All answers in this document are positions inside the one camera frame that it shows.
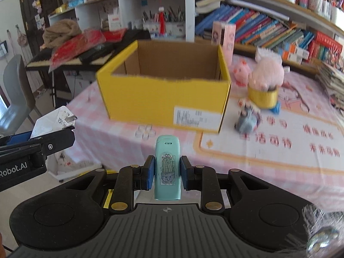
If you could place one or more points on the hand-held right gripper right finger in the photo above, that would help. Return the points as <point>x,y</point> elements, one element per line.
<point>183,173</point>

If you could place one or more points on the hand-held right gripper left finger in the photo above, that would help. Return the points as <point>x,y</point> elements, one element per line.
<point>150,173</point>

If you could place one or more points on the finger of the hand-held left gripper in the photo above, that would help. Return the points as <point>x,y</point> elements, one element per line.
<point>57,139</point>
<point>18,138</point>

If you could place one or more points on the mint green cactus case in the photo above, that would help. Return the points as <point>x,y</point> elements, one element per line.
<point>166,150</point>

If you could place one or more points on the yellow cardboard box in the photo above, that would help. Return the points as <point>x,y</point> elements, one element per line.
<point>150,99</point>

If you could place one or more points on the small purple-grey container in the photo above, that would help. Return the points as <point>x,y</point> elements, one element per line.
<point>247,122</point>

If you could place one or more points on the wide yellow tape roll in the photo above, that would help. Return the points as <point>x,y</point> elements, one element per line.
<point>262,98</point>

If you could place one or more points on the small blue packet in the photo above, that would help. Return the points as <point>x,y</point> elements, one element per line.
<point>276,108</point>

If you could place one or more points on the pink chick plush toy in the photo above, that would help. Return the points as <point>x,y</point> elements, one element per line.
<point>240,71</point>

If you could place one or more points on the large pink plush toy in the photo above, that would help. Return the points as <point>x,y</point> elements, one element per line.
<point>268,71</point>

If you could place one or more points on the grey chair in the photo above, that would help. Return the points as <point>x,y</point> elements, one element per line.
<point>16,91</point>

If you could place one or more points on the pink checked tablecloth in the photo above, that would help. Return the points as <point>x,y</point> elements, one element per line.
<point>268,166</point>

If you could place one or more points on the red gift bag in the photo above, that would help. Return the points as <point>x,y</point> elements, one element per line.
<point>75,45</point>

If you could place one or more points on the black electronic keyboard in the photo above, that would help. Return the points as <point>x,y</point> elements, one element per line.
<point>107,56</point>

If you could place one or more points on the brown knitted scarf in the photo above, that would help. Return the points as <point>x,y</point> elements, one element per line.
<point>61,32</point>

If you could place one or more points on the white box with red label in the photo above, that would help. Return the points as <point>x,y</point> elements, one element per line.
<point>117,24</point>

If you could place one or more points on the dark wooden door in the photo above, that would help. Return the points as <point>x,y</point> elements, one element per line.
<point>29,5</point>

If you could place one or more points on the pink humidifier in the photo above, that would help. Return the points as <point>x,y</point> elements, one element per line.
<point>227,40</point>

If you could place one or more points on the wooden bookshelf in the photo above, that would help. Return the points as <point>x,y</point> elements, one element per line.
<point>250,47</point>

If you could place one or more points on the pen holders with pens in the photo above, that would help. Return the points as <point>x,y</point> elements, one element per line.
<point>172,28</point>

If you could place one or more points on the red tassel ornament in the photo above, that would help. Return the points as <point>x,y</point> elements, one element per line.
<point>162,21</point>

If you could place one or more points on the orange and white box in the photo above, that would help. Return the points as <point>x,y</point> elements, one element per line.
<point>295,48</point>
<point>297,58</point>

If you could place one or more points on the white shelf unit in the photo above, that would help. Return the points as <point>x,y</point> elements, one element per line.
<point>189,10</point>

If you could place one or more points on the row of colourful books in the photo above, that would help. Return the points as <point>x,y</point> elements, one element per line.
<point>255,27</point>

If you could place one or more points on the thick beige-paged book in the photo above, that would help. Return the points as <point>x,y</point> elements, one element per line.
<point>209,4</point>

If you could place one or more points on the stack of papers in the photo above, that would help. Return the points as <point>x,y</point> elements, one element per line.
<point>333,83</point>

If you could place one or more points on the white tube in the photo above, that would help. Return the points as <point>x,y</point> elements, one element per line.
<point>258,9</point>

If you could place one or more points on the thick red dictionary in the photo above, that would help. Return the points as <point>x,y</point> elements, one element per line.
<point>325,48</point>

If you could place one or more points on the marker pens in white holders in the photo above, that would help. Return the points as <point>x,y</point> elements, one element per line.
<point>322,2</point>

